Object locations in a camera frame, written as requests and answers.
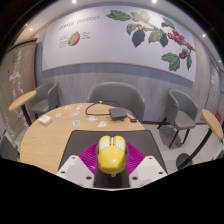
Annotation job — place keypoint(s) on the small white box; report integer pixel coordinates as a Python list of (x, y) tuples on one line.
[(45, 119)]

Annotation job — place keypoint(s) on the small printed sticker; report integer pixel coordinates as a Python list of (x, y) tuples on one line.
[(79, 107), (92, 118), (67, 107), (102, 124), (76, 122), (75, 113), (58, 115)]

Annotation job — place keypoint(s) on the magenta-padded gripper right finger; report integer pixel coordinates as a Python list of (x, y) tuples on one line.
[(150, 168)]

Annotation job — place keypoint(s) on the grey upholstered chair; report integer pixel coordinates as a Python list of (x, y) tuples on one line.
[(45, 96), (8, 148), (116, 95), (181, 110)]

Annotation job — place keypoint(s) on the wooden wall board with writing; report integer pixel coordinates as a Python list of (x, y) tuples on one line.
[(16, 73)]

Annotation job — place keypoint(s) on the coffee plant wall mural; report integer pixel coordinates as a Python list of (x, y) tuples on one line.
[(106, 46)]

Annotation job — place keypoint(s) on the flat black device box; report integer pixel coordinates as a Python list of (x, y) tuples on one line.
[(118, 113)]

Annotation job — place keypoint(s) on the small round wooden side table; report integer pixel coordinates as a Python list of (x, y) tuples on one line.
[(21, 100), (211, 121)]

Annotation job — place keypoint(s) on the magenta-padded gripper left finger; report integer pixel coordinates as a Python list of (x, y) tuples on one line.
[(71, 168)]

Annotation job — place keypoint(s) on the ceiling spotlights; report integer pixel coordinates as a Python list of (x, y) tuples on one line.
[(73, 1)]

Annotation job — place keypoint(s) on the small black adapter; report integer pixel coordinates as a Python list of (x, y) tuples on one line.
[(133, 120)]

